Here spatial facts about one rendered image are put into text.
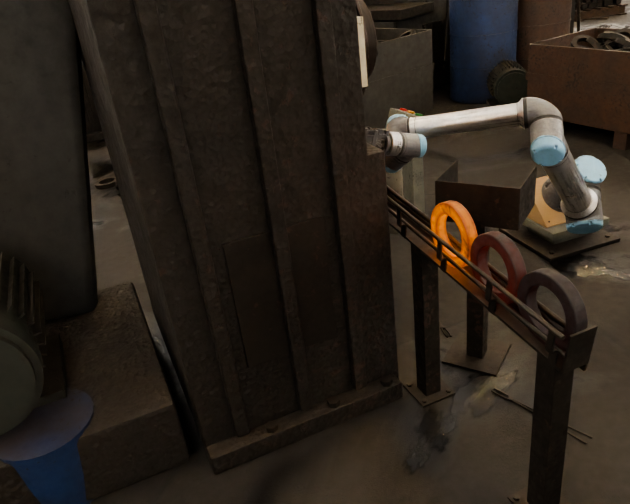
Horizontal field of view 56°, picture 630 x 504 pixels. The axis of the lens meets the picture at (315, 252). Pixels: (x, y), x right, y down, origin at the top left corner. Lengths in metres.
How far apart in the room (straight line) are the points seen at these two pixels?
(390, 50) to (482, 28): 1.12
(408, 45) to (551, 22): 1.55
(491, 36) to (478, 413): 3.98
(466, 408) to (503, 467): 0.26
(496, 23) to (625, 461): 4.17
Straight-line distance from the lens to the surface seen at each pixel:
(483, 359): 2.29
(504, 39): 5.60
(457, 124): 2.42
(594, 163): 2.93
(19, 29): 2.20
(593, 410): 2.16
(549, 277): 1.38
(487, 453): 1.97
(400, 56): 4.75
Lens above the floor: 1.42
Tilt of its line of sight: 27 degrees down
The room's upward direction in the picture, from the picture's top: 7 degrees counter-clockwise
